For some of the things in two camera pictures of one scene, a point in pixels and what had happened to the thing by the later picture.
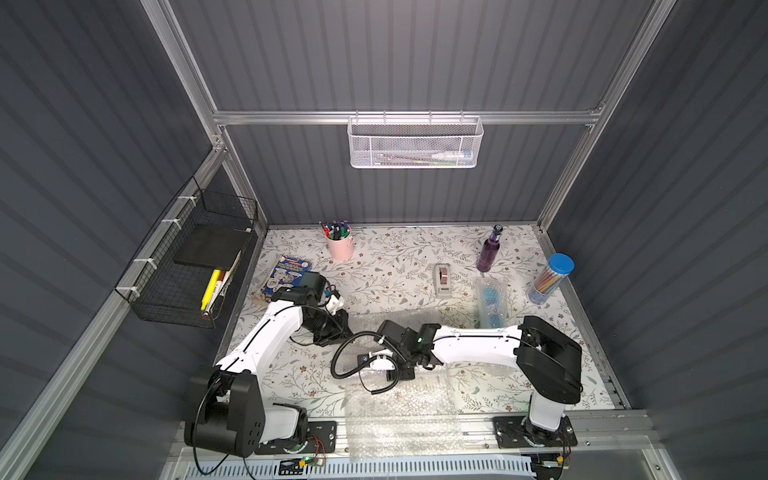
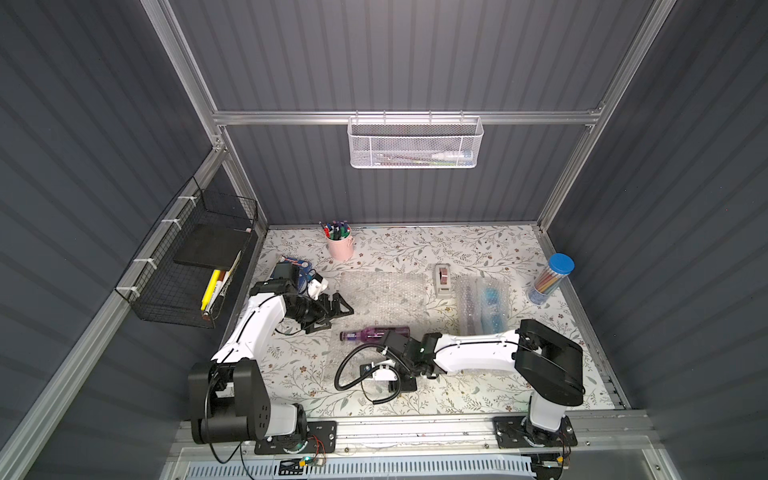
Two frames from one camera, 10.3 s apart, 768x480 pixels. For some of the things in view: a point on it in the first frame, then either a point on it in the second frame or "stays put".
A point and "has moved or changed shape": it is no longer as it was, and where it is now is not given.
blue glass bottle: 494,307 stays put
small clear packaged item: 443,280 stays put
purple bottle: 489,250 has moved or changed shape
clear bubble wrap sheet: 492,302 stays put
